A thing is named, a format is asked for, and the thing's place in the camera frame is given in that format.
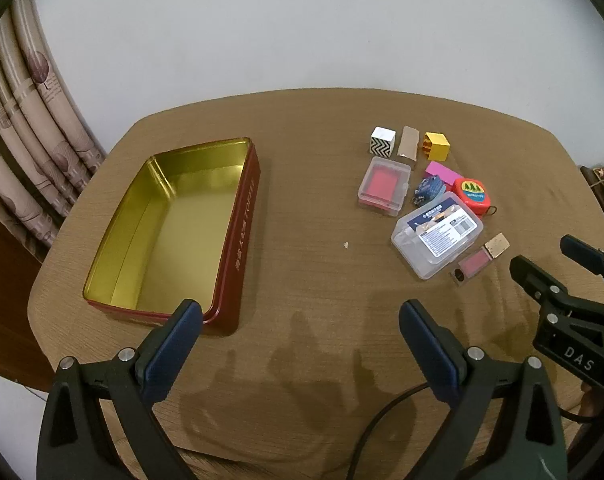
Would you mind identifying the black cable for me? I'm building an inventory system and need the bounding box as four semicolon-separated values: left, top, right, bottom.
347;382;430;480
556;402;604;423

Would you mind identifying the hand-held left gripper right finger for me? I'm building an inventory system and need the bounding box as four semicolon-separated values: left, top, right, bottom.
399;299;567;480

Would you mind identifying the gold rectangular case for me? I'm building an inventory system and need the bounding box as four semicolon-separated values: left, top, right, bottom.
397;126;421;167

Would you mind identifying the dark wooden furniture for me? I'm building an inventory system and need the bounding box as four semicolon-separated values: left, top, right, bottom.
579;162;604;223

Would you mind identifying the red metal tin box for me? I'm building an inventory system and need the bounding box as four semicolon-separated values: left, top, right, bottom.
82;136;259;337

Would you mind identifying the clear plastic box with label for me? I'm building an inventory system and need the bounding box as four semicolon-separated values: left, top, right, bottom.
392;191;485;280

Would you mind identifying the small clear plastic box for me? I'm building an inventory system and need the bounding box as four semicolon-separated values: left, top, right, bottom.
358;156;413;217

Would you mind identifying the yellow tiger-striped block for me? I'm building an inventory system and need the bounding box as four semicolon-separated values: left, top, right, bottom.
422;132;451;162

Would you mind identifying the pink eraser block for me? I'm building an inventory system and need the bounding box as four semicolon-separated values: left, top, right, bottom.
424;161;463;186

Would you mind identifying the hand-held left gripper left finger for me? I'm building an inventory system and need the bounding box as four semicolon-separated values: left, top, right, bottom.
37;299;203;480

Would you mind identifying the white zebra-striped block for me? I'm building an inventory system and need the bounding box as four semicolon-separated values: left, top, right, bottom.
370;126;397;157

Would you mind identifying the beige patterned curtain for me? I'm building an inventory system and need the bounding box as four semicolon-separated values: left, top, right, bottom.
0;0;108;263

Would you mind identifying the pink lip gloss gold cap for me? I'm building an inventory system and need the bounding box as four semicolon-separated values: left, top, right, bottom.
450;233;511;287

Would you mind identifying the red tape measure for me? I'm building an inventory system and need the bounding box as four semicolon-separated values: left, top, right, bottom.
454;176;497;219

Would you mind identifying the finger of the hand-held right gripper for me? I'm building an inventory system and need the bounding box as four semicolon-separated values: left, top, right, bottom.
510;254;577;321
560;233;604;279

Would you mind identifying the small blue patterned trinket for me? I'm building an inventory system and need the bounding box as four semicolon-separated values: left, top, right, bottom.
411;175;447;207

